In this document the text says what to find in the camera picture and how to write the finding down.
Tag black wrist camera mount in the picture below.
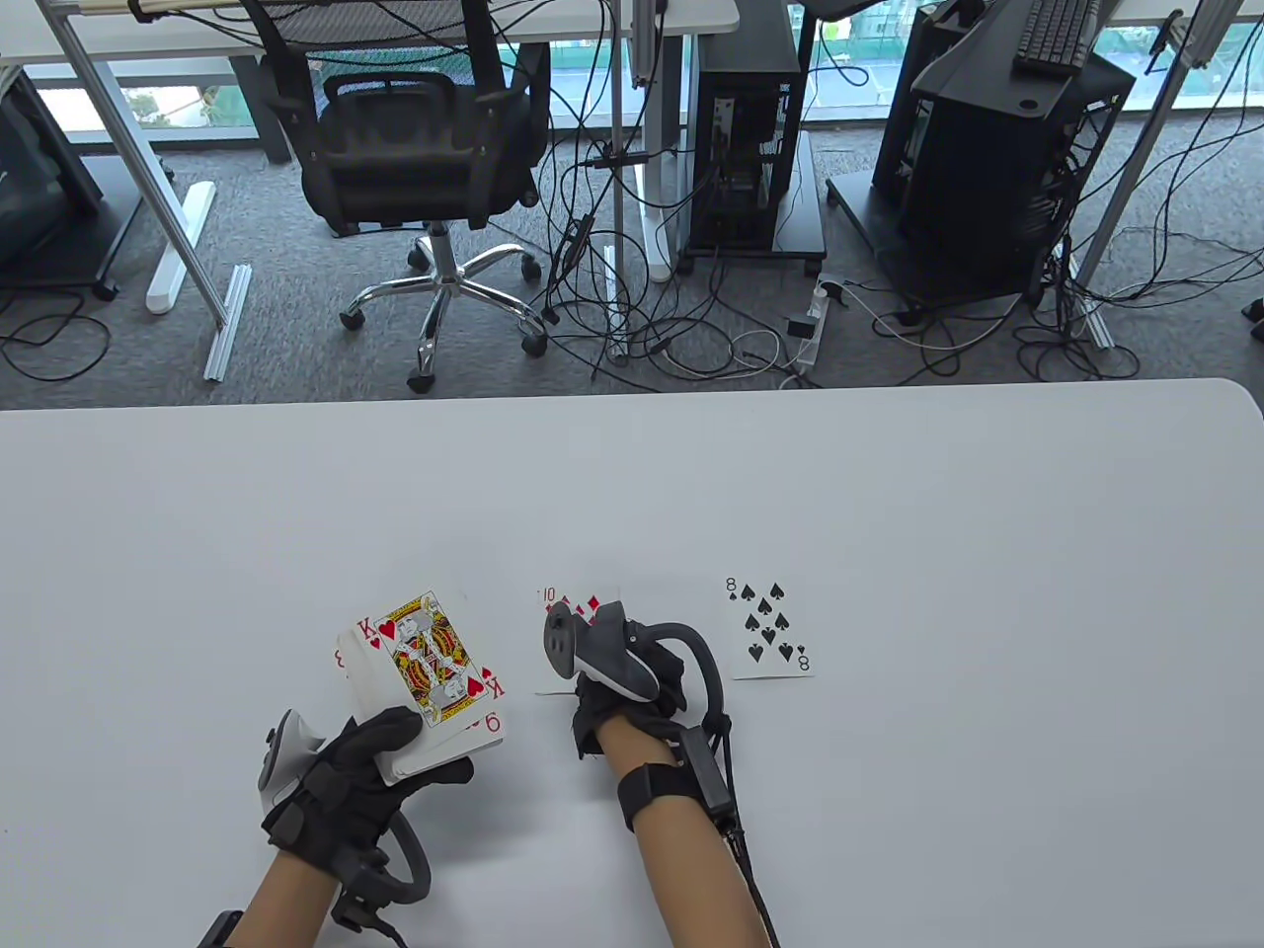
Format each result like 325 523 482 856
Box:
676 724 740 821
331 859 401 934

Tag black tilted board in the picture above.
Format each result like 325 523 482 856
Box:
910 0 1079 121

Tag black flat floor stand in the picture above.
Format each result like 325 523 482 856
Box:
828 173 1050 309

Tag person's left forearm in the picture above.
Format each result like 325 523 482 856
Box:
229 849 342 948

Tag person's right hand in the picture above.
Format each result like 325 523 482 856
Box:
571 617 689 761

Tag black computer case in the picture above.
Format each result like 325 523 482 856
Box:
872 0 954 208

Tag black rolling cabinet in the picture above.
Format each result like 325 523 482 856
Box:
0 67 146 302

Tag white power strip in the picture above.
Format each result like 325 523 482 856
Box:
785 279 850 376

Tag black rolling computer stand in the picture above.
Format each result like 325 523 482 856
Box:
677 128 829 277

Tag stack of playing cards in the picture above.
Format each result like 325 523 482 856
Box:
336 590 507 788

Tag large black computer tower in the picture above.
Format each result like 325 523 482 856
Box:
894 49 1137 309

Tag many-pip spades playing card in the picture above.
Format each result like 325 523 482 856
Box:
724 576 816 682

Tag black keyboard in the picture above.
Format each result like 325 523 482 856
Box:
1012 0 1102 78

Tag black looped floor cable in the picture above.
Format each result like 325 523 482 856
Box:
0 286 113 384

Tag many-pip diamonds playing card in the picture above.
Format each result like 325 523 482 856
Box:
535 586 620 696

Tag tangle of black floor cables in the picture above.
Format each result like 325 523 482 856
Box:
528 0 1264 396

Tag person's right forearm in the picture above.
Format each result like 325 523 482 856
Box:
597 716 771 948

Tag grey and white handheld controller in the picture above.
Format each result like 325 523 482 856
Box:
259 709 433 907
541 599 727 737

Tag black mesh office chair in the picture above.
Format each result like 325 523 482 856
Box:
240 0 552 394

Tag person's left hand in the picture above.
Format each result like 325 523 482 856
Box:
262 706 475 875

